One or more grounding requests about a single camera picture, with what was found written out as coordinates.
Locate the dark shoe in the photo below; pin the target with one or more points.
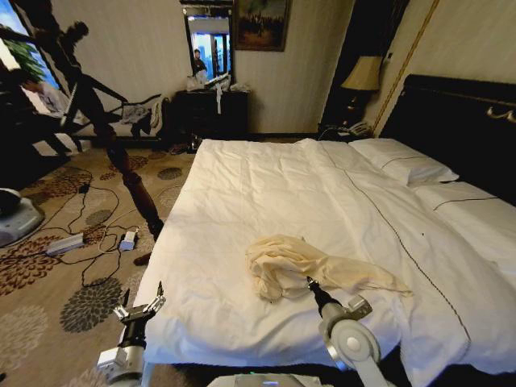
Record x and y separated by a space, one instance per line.
179 149

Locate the white pillow with dark piping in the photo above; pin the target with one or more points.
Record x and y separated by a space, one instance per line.
403 161
471 213

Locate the white hanging towel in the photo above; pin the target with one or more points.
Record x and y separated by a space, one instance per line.
155 115

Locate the grey power strip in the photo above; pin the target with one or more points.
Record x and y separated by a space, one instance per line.
64 244

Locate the white power adapter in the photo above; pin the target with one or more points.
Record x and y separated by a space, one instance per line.
128 241

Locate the dark framed wall mirror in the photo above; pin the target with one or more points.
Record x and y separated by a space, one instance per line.
209 44

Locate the dark wooden headboard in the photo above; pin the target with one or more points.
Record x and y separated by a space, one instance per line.
451 121

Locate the person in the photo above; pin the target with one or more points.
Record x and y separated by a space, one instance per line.
199 64
46 96

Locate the white robot front shell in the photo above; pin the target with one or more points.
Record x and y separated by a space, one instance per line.
262 381

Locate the green plant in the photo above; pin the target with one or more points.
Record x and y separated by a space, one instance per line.
26 56

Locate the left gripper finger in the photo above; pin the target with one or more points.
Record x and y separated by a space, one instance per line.
155 304
123 312

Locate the white crumpled bag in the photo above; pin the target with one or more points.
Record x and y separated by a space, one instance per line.
240 87

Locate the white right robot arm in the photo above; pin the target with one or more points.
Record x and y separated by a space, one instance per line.
354 346

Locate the white cloth strip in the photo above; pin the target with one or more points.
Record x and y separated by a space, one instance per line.
219 101

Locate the dark bench with white cushion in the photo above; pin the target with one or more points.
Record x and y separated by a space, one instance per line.
125 129

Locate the white bed duvet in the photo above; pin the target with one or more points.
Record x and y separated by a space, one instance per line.
282 193

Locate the dark wooden dresser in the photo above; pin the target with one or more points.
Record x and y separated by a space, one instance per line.
201 115

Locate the dark wooden clothes stand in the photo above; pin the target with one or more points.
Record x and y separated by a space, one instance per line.
121 161

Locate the table lamp with beige shade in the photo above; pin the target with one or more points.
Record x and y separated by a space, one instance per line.
363 74

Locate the white desk telephone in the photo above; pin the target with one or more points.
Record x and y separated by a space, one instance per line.
359 129

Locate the black power adapter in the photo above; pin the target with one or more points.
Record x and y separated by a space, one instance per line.
84 188

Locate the framed dark painting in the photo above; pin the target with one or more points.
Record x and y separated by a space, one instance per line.
262 24

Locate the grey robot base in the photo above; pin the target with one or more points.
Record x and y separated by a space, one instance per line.
18 221

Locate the grey white crumpled clothing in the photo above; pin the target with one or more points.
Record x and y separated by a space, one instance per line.
135 114

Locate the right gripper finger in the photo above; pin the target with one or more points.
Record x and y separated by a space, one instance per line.
309 282
315 284

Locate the dark nightstand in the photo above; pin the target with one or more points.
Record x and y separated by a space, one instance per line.
332 131

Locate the cream garment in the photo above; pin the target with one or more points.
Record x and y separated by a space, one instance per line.
290 264

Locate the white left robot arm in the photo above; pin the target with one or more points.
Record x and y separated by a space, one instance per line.
125 364

